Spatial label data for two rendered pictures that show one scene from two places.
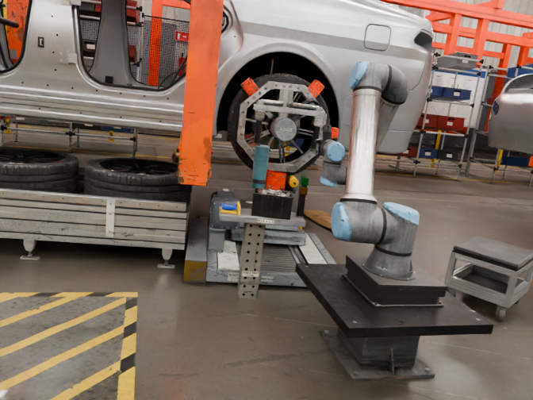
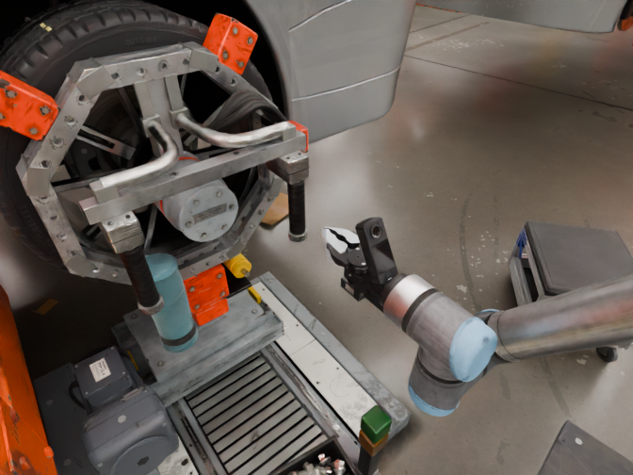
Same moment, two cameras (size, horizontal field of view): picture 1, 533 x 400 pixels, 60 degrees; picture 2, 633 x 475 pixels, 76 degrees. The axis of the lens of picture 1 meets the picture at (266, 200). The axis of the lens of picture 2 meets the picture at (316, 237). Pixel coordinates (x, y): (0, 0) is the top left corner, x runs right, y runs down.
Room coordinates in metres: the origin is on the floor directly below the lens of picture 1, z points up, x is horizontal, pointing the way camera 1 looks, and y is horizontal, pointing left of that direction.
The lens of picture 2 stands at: (2.08, 0.08, 1.33)
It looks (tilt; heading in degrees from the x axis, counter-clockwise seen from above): 39 degrees down; 330
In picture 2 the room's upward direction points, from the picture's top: straight up
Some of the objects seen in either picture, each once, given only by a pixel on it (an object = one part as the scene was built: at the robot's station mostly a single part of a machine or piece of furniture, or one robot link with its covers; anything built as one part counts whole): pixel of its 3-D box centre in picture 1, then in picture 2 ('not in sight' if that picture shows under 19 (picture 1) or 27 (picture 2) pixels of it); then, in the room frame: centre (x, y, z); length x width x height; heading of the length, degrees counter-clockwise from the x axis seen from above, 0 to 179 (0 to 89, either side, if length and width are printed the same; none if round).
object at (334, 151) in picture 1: (333, 151); (449, 335); (2.33, -0.31, 0.81); 0.12 x 0.09 x 0.10; 8
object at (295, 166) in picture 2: (316, 120); (286, 161); (2.76, -0.24, 0.93); 0.09 x 0.05 x 0.05; 8
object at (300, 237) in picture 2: (316, 138); (297, 207); (2.73, -0.24, 0.83); 0.04 x 0.04 x 0.16
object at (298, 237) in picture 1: (265, 228); (199, 331); (3.10, -0.02, 0.13); 0.50 x 0.36 x 0.10; 98
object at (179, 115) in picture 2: (304, 100); (229, 107); (2.83, -0.16, 1.03); 0.19 x 0.18 x 0.11; 8
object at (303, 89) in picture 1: (281, 127); (175, 179); (2.94, -0.04, 0.85); 0.54 x 0.07 x 0.54; 98
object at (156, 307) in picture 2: (258, 132); (140, 276); (2.68, 0.09, 0.83); 0.04 x 0.04 x 0.16
